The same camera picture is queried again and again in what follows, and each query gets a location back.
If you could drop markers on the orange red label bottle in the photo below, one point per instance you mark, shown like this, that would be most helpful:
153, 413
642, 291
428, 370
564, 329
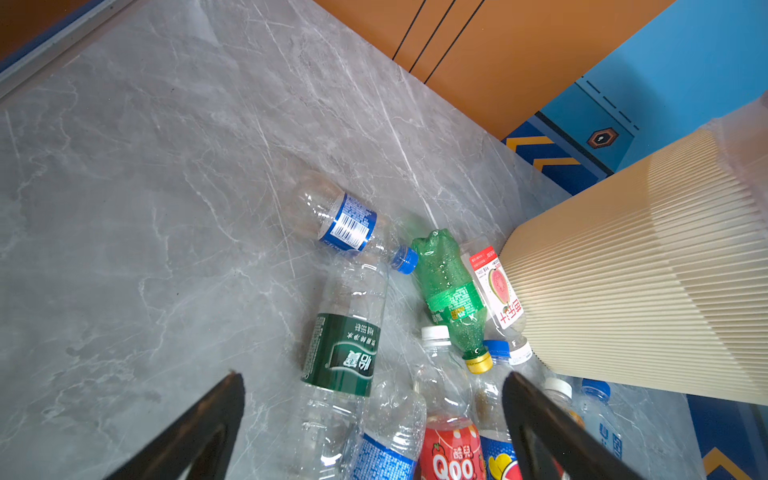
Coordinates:
560, 392

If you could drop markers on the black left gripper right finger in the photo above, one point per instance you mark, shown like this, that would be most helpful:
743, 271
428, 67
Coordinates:
548, 443

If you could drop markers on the clear water bottle blue cap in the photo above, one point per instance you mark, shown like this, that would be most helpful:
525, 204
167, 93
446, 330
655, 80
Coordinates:
598, 415

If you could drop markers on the bottle with watermelon label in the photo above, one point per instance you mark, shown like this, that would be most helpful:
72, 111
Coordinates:
505, 318

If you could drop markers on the red Qoo drink bottle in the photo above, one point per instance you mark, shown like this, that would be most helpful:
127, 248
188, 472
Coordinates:
452, 446

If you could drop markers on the clear bottle dark green label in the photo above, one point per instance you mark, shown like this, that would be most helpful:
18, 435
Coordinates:
338, 371

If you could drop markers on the Pepsi label clear bottle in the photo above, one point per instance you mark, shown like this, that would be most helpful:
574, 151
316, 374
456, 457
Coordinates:
497, 447

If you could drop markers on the small clear bottle blue label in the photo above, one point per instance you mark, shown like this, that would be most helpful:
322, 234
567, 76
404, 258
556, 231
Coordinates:
321, 210

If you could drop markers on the cream plastic waste bin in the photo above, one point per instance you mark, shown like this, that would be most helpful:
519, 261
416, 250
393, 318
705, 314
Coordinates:
657, 276

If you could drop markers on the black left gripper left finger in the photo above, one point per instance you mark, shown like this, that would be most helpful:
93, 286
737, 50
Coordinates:
199, 444

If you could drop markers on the small green soda bottle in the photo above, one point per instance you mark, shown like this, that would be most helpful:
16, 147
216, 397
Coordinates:
452, 297

